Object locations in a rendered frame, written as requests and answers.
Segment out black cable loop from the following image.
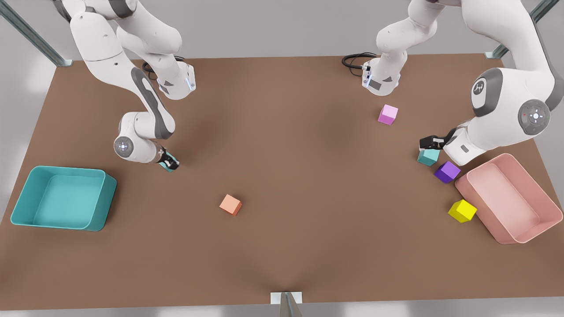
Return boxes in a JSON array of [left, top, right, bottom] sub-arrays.
[[141, 55, 186, 81], [341, 52, 379, 71]]

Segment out teal plastic bin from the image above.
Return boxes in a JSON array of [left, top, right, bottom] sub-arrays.
[[10, 166, 118, 232]]

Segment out purple cube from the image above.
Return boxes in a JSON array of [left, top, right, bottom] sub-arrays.
[[434, 161, 461, 184]]

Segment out silver frame post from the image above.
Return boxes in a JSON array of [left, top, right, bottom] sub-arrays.
[[270, 291, 304, 317], [0, 0, 73, 67], [484, 0, 560, 60]]

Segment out orange cube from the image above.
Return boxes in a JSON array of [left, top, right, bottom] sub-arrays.
[[219, 194, 243, 217]]

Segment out yellow cube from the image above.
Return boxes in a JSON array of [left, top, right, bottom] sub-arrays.
[[448, 199, 478, 224]]

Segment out pink cube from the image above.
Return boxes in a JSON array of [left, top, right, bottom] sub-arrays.
[[378, 104, 399, 126]]

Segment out pink plastic bin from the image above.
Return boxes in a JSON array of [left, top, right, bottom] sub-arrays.
[[455, 153, 564, 245]]

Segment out teal blue cube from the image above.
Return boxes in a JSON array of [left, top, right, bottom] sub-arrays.
[[417, 148, 440, 167]]

